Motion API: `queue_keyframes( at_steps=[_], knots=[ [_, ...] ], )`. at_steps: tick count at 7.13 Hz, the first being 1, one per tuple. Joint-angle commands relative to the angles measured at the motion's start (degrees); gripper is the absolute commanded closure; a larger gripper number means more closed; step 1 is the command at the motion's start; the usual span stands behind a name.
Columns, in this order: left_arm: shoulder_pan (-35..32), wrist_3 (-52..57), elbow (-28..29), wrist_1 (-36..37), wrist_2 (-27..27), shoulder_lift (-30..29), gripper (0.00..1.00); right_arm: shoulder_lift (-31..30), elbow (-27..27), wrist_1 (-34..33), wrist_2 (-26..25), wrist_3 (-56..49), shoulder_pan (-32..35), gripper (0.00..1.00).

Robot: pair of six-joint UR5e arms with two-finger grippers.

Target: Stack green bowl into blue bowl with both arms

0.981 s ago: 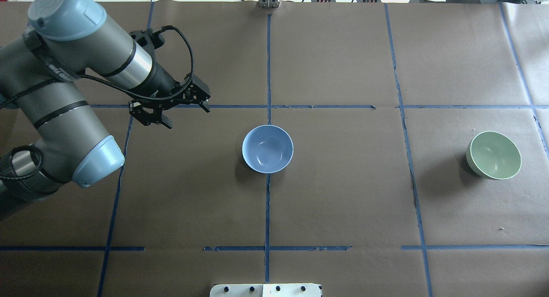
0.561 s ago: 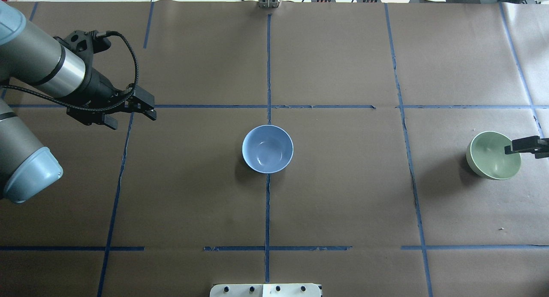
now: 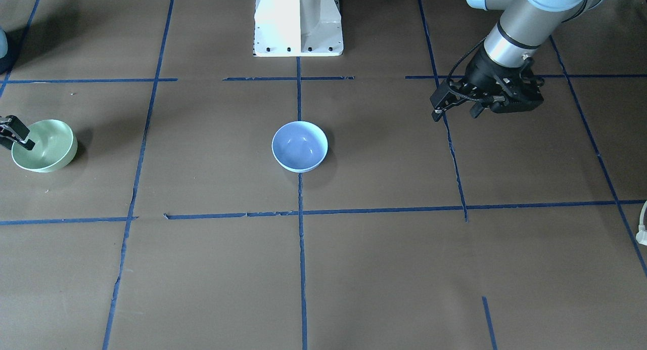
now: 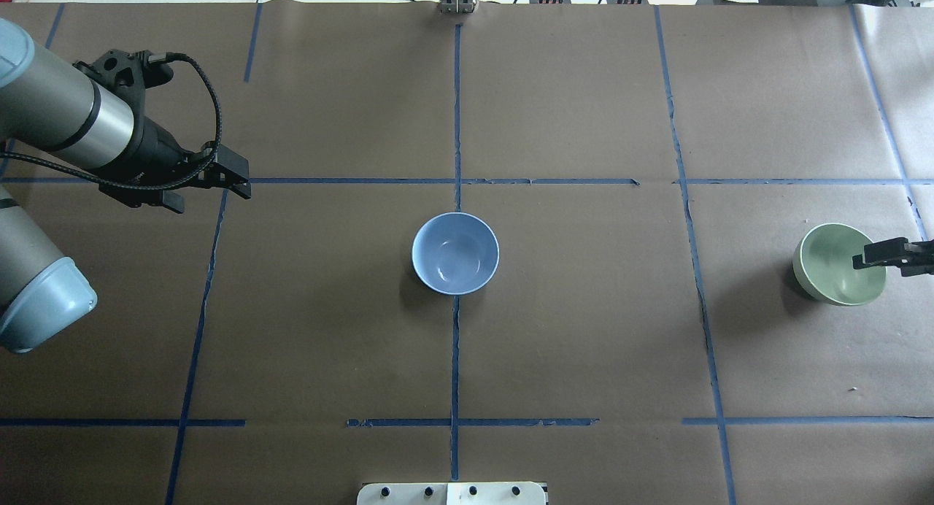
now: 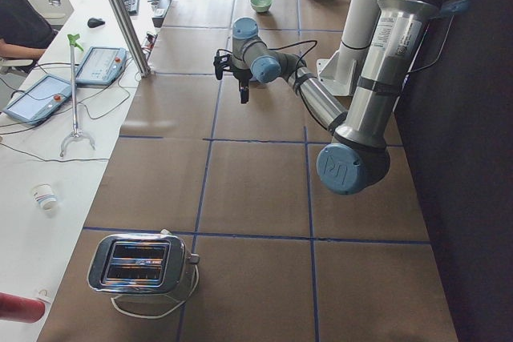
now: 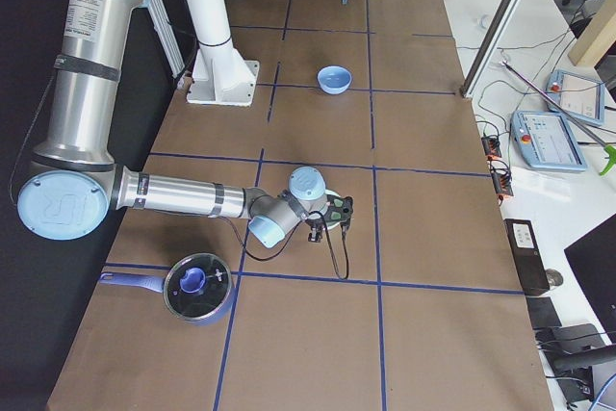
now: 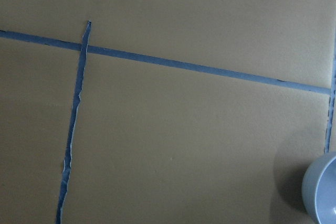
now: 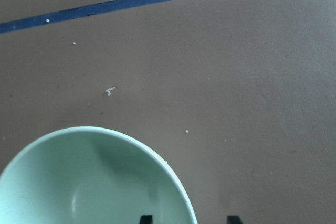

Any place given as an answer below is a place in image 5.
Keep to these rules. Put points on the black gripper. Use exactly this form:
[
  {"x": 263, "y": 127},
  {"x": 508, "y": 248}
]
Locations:
[{"x": 242, "y": 75}]

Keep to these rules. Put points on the green bowl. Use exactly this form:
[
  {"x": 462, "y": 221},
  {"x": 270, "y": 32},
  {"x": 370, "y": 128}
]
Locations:
[{"x": 261, "y": 6}]

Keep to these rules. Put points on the aluminium frame post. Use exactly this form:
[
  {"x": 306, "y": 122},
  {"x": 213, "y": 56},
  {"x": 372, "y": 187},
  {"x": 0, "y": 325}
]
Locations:
[{"x": 124, "y": 22}]

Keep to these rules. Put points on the white paper cup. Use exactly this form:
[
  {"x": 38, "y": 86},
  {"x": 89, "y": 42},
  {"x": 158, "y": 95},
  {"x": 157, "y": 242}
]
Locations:
[{"x": 44, "y": 196}]

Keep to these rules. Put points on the seated person in black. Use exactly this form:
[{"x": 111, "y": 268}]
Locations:
[{"x": 25, "y": 33}]

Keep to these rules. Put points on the metal reacher grabber tool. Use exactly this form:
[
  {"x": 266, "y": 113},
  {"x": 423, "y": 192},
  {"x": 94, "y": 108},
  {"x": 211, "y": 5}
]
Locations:
[{"x": 77, "y": 133}]

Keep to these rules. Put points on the blue teach pendant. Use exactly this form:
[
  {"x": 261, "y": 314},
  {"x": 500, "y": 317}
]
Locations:
[
  {"x": 41, "y": 101},
  {"x": 101, "y": 66}
]

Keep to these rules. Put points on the left blue teach pendant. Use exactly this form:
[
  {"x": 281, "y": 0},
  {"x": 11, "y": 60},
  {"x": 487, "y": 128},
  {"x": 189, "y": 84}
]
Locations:
[{"x": 41, "y": 101}]

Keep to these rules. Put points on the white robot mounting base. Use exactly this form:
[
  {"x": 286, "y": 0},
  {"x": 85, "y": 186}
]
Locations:
[{"x": 341, "y": 72}]

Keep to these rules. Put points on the black computer mouse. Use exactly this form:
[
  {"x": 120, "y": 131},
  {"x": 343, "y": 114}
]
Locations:
[{"x": 95, "y": 22}]

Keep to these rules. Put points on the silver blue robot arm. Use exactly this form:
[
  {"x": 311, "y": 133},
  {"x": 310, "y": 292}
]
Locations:
[{"x": 352, "y": 94}]

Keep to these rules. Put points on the white chrome toaster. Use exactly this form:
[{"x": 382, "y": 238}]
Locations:
[{"x": 144, "y": 267}]

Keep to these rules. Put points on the right blue teach pendant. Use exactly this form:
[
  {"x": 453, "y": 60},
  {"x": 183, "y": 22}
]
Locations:
[{"x": 101, "y": 66}]

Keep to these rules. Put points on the red bottle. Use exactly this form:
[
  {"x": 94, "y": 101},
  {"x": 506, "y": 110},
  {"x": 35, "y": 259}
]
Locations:
[{"x": 21, "y": 309}]

